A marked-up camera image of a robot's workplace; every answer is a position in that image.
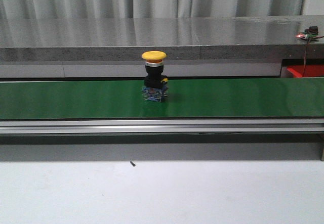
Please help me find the yellow mushroom push button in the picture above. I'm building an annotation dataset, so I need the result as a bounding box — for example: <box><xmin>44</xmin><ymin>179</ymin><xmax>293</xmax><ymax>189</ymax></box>
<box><xmin>142</xmin><ymin>51</ymin><xmax>168</xmax><ymax>102</ymax></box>

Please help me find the green conveyor belt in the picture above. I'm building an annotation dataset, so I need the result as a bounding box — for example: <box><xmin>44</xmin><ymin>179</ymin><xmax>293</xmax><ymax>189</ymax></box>
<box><xmin>1</xmin><ymin>77</ymin><xmax>323</xmax><ymax>120</ymax></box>

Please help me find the red plastic bin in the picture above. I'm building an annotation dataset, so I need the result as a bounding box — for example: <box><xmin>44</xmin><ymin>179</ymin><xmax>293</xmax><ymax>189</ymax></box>
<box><xmin>287</xmin><ymin>65</ymin><xmax>323</xmax><ymax>78</ymax></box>

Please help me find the small green circuit board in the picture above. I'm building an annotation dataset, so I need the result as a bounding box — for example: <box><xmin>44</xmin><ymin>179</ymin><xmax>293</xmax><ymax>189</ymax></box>
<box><xmin>295</xmin><ymin>26</ymin><xmax>323</xmax><ymax>40</ymax></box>

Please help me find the aluminium conveyor frame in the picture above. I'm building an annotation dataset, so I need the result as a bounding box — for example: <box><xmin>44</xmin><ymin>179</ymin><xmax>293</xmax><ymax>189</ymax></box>
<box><xmin>1</xmin><ymin>118</ymin><xmax>323</xmax><ymax>162</ymax></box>

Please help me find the red orange wire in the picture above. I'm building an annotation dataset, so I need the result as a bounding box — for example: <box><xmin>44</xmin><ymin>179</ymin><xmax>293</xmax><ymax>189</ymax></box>
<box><xmin>302</xmin><ymin>38</ymin><xmax>312</xmax><ymax>78</ymax></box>

